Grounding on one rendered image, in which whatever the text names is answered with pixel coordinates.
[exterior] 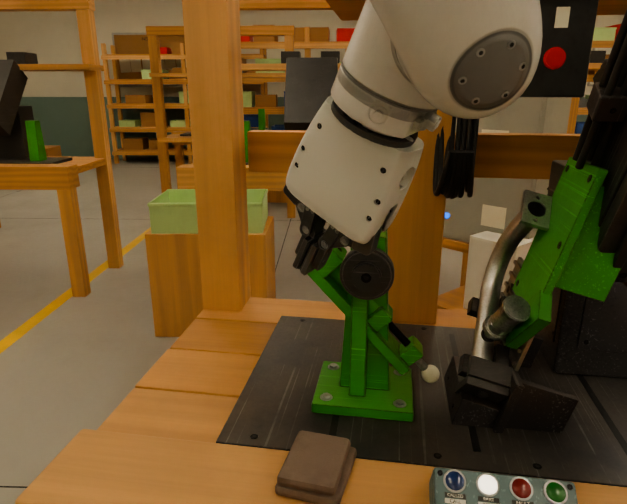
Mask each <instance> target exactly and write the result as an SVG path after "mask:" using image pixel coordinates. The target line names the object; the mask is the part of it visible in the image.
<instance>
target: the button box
mask: <svg viewBox="0 0 627 504"><path fill-rule="evenodd" d="M451 471H456V472H458V473H460V474H461V475H462V477H463V479H464V486H463V488H462V489H460V490H458V491H455V490H452V489H450V488H449V487H448V486H447V484H446V481H445V478H446V475H447V474H448V473H449V472H451ZM483 475H490V476H492V477H493V478H494V479H495V480H496V482H497V491H496V492H495V493H494V494H485V493H484V492H482V491H481V489H480V488H479V485H478V481H479V478H480V477H481V476H483ZM518 478H521V479H524V480H526V481H527V482H528V483H529V484H530V486H531V494H530V496H529V497H527V498H520V497H518V496H516V495H515V493H514V492H513V490H512V483H513V481H514V480H515V479H518ZM551 482H556V483H559V484H560V485H562V486H563V488H564V489H565V491H566V498H565V500H564V501H562V502H554V501H553V500H551V499H550V498H549V497H548V495H547V493H546V487H547V485H548V484H549V483H551ZM429 501H430V504H578V501H577V495H576V489H575V485H574V483H573V482H570V481H561V480H552V479H542V478H533V477H524V476H515V475H505V474H496V473H487V472H478V471H468V470H459V469H450V468H441V467H436V468H434V470H433V473H432V475H431V478H430V481H429Z"/></svg>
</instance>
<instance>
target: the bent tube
mask: <svg viewBox="0 0 627 504"><path fill-rule="evenodd" d="M551 206H552V197H551V196H547V195H544V194H541V193H537V192H534V191H530V190H527V189H525V190H524V191H523V197H522V204H521V211H520V212H519V213H518V214H517V216H516V217H515V218H514V219H513V220H512V221H511V222H510V224H509V225H508V226H507V227H506V228H505V230H504V231H503V233H502V234H501V236H500V237H499V239H498V241H497V243H496V245H495V247H494V249H493V251H492V254H491V256H490V259H489V261H488V264H487V267H486V270H485V274H484V277H483V281H482V286H481V291H480V298H479V305H478V312H477V319H476V326H475V334H474V341H473V348H472V355H474V356H477V357H480V358H483V359H486V360H490V361H492V360H493V351H494V343H495V340H494V341H493V342H486V341H484V340H483V339H482V337H481V331H482V330H483V322H484V320H485V319H486V318H487V317H488V316H489V315H491V314H492V313H495V312H496V311H497V310H498V308H499V299H500V292H501V287H502V283H503V279H504V276H505V272H506V270H507V267H508V264H509V262H510V260H511V257H512V255H513V253H514V252H515V250H516V248H517V246H518V245H519V243H520V242H521V241H522V240H523V238H524V237H525V236H526V235H527V234H528V233H529V232H530V231H531V230H532V229H533V228H537V229H541V230H544V231H547V230H548V229H549V224H550V215H551Z"/></svg>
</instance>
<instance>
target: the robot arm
mask: <svg viewBox="0 0 627 504"><path fill-rule="evenodd" d="M542 37H543V33H542V13H541V6H540V0H366V1H365V4H364V6H363V9H362V11H361V14H360V16H359V19H358V22H357V24H356V27H355V29H354V32H353V34H352V37H351V40H350V42H349V45H348V47H347V50H346V52H345V55H344V58H343V61H342V63H341V65H340V68H339V70H338V73H337V75H336V78H335V81H334V83H333V86H332V88H331V96H329V97H328V98H327V99H326V100H325V102H324V103H323V104H322V106H321V107H320V109H319V110H318V112H317V114H316V115H315V117H314V118H313V120H312V122H311V123H310V125H309V127H308V129H307V130H306V132H305V134H304V136H303V138H302V140H301V142H300V144H299V146H298V148H297V150H296V153H295V155H294V157H293V160H292V162H291V165H290V167H289V170H288V173H287V177H286V185H285V186H284V188H283V191H284V193H285V194H286V196H287V197H288V198H289V199H290V200H291V201H292V202H293V204H294V205H296V207H297V211H298V214H299V217H300V220H301V224H300V232H301V234H302V236H301V238H300V241H299V243H298V245H297V248H296V250H295V253H296V254H297V256H296V258H295V260H294V263H293V265H292V266H293V267H294V268H295V269H300V273H302V274H303V275H304V276H305V275H307V274H308V273H310V272H311V271H312V270H314V269H316V270H317V271H318V270H320V269H321V268H323V267H324V265H325V264H326V262H327V260H328V258H329V256H330V254H331V252H332V250H333V248H340V247H347V246H349V247H351V248H352V249H353V250H355V251H357V252H359V253H362V254H364V255H366V256H367V255H370V254H371V253H372V252H374V251H375V250H376V249H377V245H378V241H379V237H380V233H381V231H383V232H384V231H385V230H387V228H388V227H389V226H390V225H391V224H392V222H393V220H394V218H395V217H396V215H397V213H398V211H399V209H400V207H401V204H402V202H403V200H404V198H405V196H406V194H407V191H408V189H409V187H410V184H411V182H412V180H413V177H414V175H415V172H416V170H417V167H418V164H419V161H420V158H421V154H422V151H423V147H424V143H423V141H422V140H421V139H420V138H419V137H418V131H420V130H421V131H423V130H426V129H428V130H429V131H431V132H433V131H434V130H435V129H436V128H437V127H438V126H439V124H440V122H441V119H442V117H441V116H439V115H437V110H440V111H442V112H443V113H446V114H448V115H451V116H453V117H458V118H463V119H480V118H484V117H488V116H491V115H494V114H496V113H498V112H500V111H502V110H504V109H505V108H507V107H508V106H510V105H511V104H513V103H514V102H515V101H516V100H517V99H518V98H519V97H520V96H521V95H522V94H523V93H524V91H525V90H526V88H527V87H528V86H529V84H530V83H531V81H532V79H533V76H534V74H535V72H536V70H537V67H538V63H539V59H540V55H541V48H542ZM326 222H328V223H329V224H330V226H329V227H328V229H327V230H326V229H324V227H323V226H325V223H326Z"/></svg>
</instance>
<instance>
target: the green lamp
mask: <svg viewBox="0 0 627 504"><path fill-rule="evenodd" d="M546 493H547V495H548V497H549V498H550V499H551V500H553V501H554V502H562V501H564V500H565V498H566V491H565V489H564V488H563V486H562V485H560V484H559V483H556V482H551V483H549V484H548V485H547V487H546Z"/></svg>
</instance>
